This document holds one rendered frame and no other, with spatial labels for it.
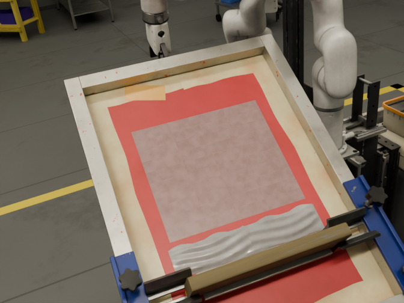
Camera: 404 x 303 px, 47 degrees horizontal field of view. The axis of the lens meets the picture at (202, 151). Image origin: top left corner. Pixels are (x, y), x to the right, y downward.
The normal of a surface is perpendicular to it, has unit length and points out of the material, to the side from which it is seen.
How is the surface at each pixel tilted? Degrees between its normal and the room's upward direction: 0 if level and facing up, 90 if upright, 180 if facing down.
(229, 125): 32
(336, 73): 90
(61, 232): 0
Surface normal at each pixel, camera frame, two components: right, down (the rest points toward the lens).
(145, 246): 0.09, -0.50
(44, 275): -0.11, -0.86
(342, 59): 0.08, 0.49
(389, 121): -0.90, 0.32
